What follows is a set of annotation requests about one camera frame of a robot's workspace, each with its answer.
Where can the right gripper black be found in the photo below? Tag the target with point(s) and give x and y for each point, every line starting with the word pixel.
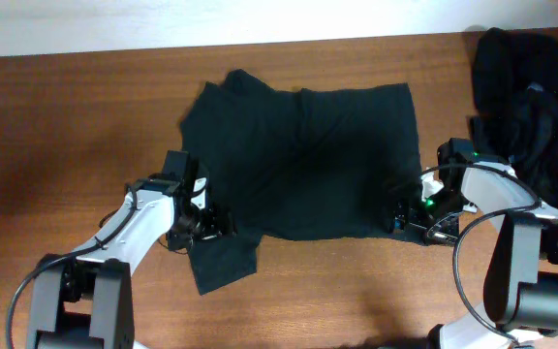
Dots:
pixel 407 214

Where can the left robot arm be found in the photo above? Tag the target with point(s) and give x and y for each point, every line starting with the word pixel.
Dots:
pixel 83 299

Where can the black t-shirt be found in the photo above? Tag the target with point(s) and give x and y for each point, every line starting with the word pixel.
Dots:
pixel 298 165

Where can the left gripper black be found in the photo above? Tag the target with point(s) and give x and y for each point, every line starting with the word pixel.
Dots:
pixel 216 223

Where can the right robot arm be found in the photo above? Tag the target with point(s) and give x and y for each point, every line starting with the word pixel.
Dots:
pixel 520 289

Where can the pile of black clothes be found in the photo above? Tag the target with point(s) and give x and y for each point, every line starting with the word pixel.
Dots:
pixel 515 91

